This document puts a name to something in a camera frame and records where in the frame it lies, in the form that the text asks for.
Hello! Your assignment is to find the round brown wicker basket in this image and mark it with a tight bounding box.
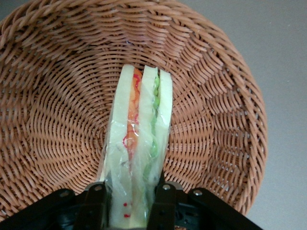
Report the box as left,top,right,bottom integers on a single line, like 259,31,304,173
0,0,269,222

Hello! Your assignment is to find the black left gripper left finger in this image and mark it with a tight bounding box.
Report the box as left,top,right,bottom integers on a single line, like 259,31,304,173
79,181,112,230

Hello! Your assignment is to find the triangle sandwich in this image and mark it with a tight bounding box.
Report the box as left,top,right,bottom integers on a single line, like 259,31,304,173
97,64,173,228

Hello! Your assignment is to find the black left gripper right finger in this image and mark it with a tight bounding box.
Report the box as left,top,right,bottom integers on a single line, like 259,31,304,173
146,170,179,230

